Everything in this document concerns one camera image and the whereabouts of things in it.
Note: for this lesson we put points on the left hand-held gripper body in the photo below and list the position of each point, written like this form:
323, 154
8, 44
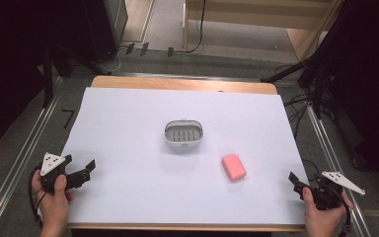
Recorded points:
50, 166

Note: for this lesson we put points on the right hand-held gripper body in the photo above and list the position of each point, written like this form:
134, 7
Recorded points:
330, 192

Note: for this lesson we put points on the pink soap bar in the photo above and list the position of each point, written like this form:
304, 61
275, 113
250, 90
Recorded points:
234, 167

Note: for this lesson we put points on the white soap dish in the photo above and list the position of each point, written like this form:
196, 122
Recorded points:
183, 133

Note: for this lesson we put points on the person's right hand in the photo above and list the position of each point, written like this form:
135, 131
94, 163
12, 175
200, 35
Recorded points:
322, 219

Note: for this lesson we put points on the person's left hand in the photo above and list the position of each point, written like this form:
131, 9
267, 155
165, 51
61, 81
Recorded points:
54, 207

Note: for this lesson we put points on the white paper sheet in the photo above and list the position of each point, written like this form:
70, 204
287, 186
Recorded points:
144, 158

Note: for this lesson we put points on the black stand leg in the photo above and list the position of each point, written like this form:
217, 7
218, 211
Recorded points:
47, 79
286, 70

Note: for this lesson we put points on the dark curtain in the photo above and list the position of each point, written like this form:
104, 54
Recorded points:
368, 82

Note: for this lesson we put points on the black tape strip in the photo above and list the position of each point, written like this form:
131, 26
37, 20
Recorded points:
130, 48
170, 51
144, 48

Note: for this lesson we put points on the wooden table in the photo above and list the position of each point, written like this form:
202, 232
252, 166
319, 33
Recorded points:
184, 84

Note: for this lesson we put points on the black cabinet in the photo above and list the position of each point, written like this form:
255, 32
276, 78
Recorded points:
105, 26

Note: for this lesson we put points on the light wooden furniture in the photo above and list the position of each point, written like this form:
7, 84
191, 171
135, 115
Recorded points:
250, 13

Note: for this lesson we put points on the metal floor rail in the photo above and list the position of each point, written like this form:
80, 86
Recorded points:
16, 164
335, 164

